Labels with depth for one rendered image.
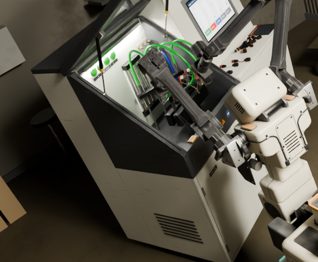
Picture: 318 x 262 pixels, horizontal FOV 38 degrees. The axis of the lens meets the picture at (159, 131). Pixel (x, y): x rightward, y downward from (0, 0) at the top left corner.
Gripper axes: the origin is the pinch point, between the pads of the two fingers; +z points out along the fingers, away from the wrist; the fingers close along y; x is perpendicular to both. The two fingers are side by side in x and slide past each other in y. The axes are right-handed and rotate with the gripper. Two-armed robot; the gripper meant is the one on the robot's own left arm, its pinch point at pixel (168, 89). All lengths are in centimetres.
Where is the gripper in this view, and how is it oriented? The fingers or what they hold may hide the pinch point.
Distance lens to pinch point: 242.4
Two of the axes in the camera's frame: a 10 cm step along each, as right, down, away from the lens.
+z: 2.0, 1.3, 9.7
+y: -8.0, 6.0, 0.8
